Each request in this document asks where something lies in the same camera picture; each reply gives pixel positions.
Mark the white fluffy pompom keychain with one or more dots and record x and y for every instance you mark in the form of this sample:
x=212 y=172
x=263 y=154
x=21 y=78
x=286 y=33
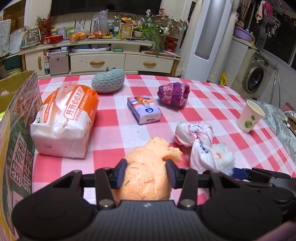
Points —
x=224 y=160

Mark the white knotted cloth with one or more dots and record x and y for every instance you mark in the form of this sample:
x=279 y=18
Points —
x=198 y=137

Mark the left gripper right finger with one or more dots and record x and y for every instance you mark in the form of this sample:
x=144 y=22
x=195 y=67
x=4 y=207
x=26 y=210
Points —
x=187 y=181

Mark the orange towel cloth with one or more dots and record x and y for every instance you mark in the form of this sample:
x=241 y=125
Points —
x=146 y=175

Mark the bag of oranges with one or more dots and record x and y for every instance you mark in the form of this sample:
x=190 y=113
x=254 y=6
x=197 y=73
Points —
x=77 y=34

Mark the purple knitted hat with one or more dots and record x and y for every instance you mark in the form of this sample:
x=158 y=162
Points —
x=174 y=94

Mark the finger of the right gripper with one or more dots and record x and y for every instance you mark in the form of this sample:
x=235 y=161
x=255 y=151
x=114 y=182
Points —
x=261 y=176

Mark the blue Vinda tissue box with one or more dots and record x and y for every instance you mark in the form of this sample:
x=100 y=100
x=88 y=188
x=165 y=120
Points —
x=143 y=109

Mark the cardboard box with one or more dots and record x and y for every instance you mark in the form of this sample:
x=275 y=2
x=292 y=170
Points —
x=20 y=102

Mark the white standing air conditioner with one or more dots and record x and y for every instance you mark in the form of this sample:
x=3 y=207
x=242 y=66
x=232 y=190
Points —
x=203 y=38

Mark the front-load washing machine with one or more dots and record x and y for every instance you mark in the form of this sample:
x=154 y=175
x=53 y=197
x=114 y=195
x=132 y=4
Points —
x=258 y=75

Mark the red lantern ornament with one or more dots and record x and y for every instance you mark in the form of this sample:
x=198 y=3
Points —
x=171 y=44

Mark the red gift box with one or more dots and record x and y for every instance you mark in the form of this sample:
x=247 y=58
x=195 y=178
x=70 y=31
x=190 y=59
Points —
x=51 y=39

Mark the clear plastic bag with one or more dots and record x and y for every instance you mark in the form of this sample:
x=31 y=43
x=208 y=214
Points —
x=100 y=27

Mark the black flat television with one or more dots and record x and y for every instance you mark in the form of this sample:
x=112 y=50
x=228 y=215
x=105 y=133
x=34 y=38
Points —
x=62 y=7

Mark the paper cup green print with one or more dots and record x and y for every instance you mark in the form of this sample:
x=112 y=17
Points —
x=251 y=115

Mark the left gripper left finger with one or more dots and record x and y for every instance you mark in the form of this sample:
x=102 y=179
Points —
x=107 y=179

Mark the red white checkered tablecloth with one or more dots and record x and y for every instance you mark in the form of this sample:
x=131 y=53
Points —
x=210 y=115

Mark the orange white tissue pack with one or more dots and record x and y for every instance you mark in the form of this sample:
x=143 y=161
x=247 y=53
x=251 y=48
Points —
x=63 y=124

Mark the cream TV cabinet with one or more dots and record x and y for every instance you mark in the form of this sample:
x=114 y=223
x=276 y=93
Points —
x=85 y=57

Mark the framed picture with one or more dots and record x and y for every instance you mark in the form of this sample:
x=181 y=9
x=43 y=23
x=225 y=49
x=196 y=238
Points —
x=126 y=31

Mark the grey-green crochet pouch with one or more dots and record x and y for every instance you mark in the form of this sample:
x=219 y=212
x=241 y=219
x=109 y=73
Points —
x=109 y=81

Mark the potted flower plant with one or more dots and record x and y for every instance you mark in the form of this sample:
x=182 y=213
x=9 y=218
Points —
x=157 y=27

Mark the purple plastic basin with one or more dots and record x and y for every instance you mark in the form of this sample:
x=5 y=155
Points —
x=243 y=34

